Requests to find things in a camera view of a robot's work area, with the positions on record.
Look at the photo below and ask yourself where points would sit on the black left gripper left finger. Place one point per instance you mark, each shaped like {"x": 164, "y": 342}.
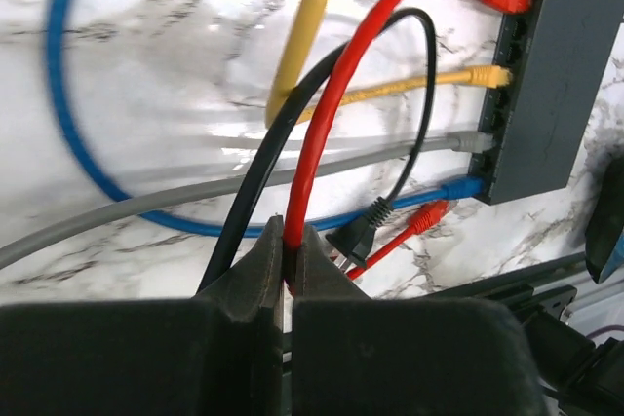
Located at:
{"x": 253, "y": 285}

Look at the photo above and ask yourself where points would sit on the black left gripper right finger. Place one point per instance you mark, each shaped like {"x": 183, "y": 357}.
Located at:
{"x": 314, "y": 275}

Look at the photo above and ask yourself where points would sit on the dark grey network switch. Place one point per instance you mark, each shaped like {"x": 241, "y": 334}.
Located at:
{"x": 557, "y": 53}

